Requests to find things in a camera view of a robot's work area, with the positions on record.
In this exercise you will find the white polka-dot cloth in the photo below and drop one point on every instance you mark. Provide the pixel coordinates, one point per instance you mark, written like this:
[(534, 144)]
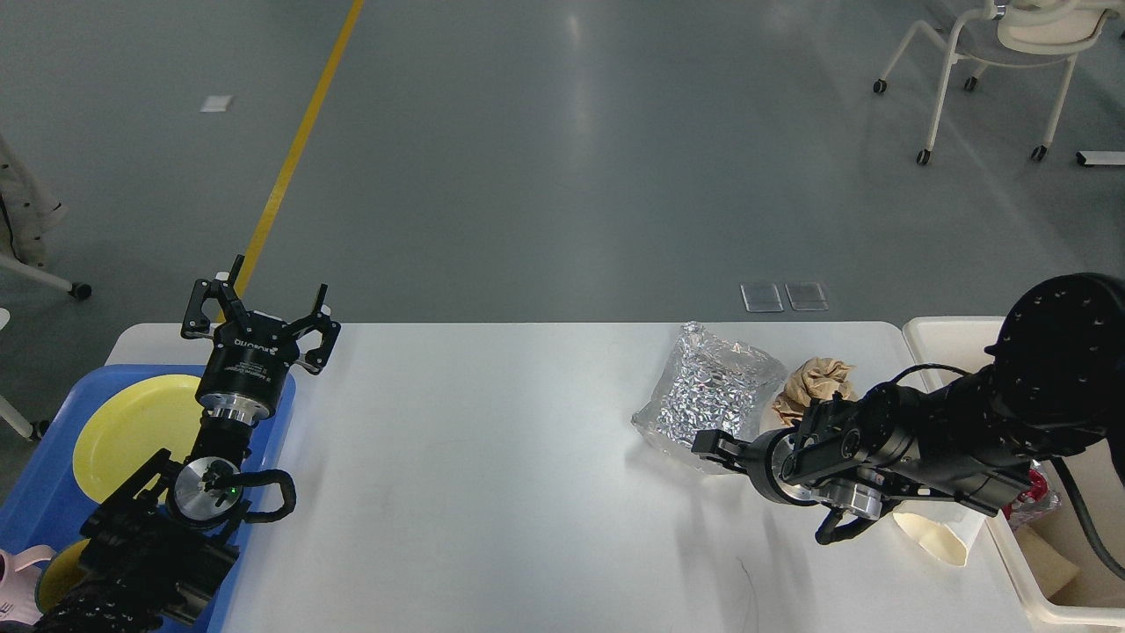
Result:
[(28, 211)]

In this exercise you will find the pink mug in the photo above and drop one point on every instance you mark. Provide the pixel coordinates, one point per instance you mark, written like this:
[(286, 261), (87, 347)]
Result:
[(19, 580)]

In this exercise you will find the teal green mug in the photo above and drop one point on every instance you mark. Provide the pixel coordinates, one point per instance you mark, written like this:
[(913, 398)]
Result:
[(62, 574)]

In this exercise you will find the white chair leg with caster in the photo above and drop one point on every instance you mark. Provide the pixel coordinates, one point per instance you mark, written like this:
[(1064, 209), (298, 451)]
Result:
[(79, 291)]

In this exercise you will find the brown paper bag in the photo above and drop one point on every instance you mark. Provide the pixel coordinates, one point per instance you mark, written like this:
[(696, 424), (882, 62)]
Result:
[(1051, 570)]

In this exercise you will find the white bar on floor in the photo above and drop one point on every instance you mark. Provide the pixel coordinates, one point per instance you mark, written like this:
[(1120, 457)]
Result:
[(1096, 158)]

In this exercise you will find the red foil snack wrapper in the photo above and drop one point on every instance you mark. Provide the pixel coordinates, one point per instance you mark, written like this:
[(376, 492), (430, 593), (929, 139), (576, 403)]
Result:
[(1039, 499)]

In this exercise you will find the crumpled brown paper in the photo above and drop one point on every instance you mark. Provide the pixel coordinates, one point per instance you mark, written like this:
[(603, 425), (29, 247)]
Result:
[(816, 379)]

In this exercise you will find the white rolling chair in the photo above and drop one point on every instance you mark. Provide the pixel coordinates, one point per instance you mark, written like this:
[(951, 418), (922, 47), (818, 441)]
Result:
[(1004, 34)]

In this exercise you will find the lower white paper cup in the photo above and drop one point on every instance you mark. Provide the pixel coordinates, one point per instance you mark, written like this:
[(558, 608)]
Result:
[(944, 530)]

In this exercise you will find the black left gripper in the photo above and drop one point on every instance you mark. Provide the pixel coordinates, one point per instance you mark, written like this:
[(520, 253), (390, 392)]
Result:
[(244, 377)]

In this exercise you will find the aluminium foil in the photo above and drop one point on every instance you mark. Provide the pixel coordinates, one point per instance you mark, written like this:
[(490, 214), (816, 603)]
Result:
[(708, 383)]

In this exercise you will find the metal floor socket plate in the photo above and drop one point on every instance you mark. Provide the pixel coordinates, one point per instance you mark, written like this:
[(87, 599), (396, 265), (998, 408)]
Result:
[(775, 298)]

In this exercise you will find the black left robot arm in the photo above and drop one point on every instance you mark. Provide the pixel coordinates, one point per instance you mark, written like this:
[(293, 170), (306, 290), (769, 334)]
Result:
[(159, 547)]

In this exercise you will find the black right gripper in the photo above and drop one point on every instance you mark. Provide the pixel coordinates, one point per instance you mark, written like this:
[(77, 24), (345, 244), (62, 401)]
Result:
[(761, 460)]

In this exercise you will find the beige plastic bin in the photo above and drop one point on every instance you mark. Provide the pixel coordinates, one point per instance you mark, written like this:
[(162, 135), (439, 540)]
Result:
[(1093, 601)]

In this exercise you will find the yellow plastic plate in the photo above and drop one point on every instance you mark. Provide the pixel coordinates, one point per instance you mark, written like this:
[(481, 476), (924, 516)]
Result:
[(124, 432)]

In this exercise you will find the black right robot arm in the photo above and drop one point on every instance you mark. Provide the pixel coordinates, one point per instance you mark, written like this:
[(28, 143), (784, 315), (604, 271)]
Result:
[(1052, 389)]

